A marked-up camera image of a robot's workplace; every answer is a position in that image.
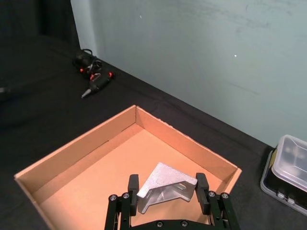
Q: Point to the shallow brown cardboard tray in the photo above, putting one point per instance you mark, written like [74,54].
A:
[115,167]

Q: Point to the clear plastic lidded container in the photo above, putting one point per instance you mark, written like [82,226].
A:
[291,163]

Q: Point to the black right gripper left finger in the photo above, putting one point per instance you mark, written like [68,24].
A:
[124,208]

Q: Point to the black table cloth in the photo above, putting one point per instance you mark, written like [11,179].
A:
[48,95]

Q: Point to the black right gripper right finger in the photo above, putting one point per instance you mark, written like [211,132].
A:
[216,206]

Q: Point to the clear plastic case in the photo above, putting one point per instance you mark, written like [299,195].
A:
[283,189]

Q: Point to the silver metal corner bracket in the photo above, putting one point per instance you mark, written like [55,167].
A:
[165,187]

